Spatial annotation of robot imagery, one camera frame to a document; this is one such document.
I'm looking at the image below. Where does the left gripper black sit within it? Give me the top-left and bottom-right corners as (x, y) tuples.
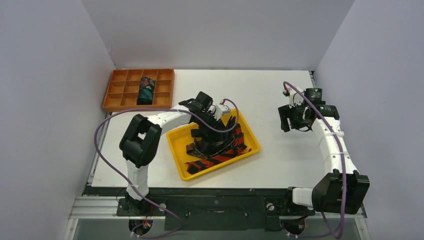
(194, 110), (222, 139)

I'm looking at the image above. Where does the yellow plastic tray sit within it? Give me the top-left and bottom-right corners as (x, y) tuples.
(166, 113), (261, 181)

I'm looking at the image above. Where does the navy striped tie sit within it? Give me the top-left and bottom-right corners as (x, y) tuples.
(186, 116), (235, 159)

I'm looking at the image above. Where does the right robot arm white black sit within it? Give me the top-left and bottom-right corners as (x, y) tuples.
(278, 87), (370, 215)

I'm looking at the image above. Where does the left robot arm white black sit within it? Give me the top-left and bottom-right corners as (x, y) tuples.
(119, 91), (239, 215)

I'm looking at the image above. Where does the orange black striped tie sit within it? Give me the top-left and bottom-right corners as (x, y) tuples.
(185, 123), (252, 175)

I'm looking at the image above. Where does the rolled green patterned tie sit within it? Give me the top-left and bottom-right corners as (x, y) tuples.
(136, 76), (155, 105)

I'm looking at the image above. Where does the orange wooden divider tray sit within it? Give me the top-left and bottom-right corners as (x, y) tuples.
(102, 68), (175, 112)

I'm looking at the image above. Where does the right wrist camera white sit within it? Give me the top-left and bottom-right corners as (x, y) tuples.
(288, 87), (304, 108)

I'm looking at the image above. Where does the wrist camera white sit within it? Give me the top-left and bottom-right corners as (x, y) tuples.
(212, 103), (231, 120)
(288, 87), (304, 108)

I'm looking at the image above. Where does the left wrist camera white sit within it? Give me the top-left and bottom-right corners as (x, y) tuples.
(212, 103), (231, 120)

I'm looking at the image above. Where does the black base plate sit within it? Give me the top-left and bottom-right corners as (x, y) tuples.
(82, 185), (315, 234)

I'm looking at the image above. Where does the aluminium frame rail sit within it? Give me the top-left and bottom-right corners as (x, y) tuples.
(69, 196), (367, 220)

